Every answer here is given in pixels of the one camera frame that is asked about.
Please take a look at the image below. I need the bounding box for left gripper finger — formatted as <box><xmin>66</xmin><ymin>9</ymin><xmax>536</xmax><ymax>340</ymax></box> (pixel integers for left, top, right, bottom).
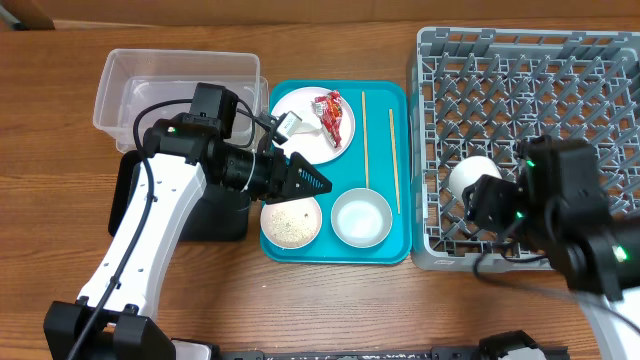
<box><xmin>285</xmin><ymin>152</ymin><xmax>332</xmax><ymax>200</ymax></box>
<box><xmin>257</xmin><ymin>112</ymin><xmax>279</xmax><ymax>150</ymax></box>

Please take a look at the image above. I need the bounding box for white cup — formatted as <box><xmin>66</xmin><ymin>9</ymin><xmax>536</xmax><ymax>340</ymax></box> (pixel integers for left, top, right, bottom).
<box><xmin>449</xmin><ymin>156</ymin><xmax>502</xmax><ymax>200</ymax></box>

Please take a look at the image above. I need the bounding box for small white dish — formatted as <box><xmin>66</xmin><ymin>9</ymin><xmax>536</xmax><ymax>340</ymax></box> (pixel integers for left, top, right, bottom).
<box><xmin>260</xmin><ymin>197</ymin><xmax>322</xmax><ymax>250</ymax></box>

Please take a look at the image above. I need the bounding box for red snack wrapper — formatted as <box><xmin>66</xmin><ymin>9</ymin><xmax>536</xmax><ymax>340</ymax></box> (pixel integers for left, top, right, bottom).
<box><xmin>311</xmin><ymin>90</ymin><xmax>343</xmax><ymax>148</ymax></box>

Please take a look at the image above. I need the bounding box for white tissue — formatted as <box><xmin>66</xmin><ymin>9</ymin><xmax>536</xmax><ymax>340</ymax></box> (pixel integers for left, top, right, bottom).
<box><xmin>293</xmin><ymin>120</ymin><xmax>322</xmax><ymax>134</ymax></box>

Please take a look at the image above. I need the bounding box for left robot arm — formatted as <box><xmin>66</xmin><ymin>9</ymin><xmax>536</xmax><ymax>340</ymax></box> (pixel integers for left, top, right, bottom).
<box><xmin>43</xmin><ymin>83</ymin><xmax>332</xmax><ymax>360</ymax></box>

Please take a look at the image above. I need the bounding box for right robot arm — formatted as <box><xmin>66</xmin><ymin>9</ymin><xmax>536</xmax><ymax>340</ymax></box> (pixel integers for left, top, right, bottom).
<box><xmin>449</xmin><ymin>135</ymin><xmax>639</xmax><ymax>359</ymax></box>

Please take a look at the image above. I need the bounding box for grey dishwasher rack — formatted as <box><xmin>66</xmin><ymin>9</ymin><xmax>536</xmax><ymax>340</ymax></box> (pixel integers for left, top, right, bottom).
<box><xmin>407</xmin><ymin>27</ymin><xmax>639</xmax><ymax>272</ymax></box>

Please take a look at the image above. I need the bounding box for large white plate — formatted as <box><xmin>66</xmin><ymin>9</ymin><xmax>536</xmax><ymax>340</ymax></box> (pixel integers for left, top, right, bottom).
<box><xmin>271</xmin><ymin>86</ymin><xmax>356</xmax><ymax>165</ymax></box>

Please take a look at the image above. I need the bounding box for black tray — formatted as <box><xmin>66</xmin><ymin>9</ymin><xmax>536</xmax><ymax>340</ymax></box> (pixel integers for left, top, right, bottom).
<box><xmin>108</xmin><ymin>151</ymin><xmax>251</xmax><ymax>242</ymax></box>

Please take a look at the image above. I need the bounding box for grey metal bowl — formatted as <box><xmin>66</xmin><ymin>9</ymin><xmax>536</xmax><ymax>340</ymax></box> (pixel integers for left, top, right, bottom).
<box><xmin>331</xmin><ymin>188</ymin><xmax>393</xmax><ymax>249</ymax></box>

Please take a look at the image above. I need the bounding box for teal serving tray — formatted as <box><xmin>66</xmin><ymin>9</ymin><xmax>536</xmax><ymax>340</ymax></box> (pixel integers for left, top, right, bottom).
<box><xmin>260</xmin><ymin>80</ymin><xmax>413</xmax><ymax>265</ymax></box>

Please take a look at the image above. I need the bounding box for left wooden chopstick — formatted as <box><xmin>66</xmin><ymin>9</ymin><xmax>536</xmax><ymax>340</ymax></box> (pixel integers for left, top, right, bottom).
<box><xmin>361</xmin><ymin>91</ymin><xmax>370</xmax><ymax>189</ymax></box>

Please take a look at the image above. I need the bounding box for wooden chopstick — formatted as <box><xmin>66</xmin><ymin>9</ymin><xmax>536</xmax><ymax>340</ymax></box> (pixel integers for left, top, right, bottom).
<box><xmin>361</xmin><ymin>91</ymin><xmax>370</xmax><ymax>189</ymax></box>
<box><xmin>388</xmin><ymin>108</ymin><xmax>401</xmax><ymax>215</ymax></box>

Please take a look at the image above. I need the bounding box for right wooden chopstick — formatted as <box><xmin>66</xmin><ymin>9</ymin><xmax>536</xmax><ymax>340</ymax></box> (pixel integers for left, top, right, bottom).
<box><xmin>388</xmin><ymin>108</ymin><xmax>401</xmax><ymax>215</ymax></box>

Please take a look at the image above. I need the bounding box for clear plastic bin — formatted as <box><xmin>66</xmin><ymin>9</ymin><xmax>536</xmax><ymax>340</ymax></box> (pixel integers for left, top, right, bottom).
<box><xmin>93</xmin><ymin>49</ymin><xmax>269</xmax><ymax>153</ymax></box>

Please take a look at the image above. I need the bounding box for cardboard wall panel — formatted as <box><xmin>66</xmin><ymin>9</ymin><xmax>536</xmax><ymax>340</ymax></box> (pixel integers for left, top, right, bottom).
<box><xmin>1</xmin><ymin>0</ymin><xmax>639</xmax><ymax>29</ymax></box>

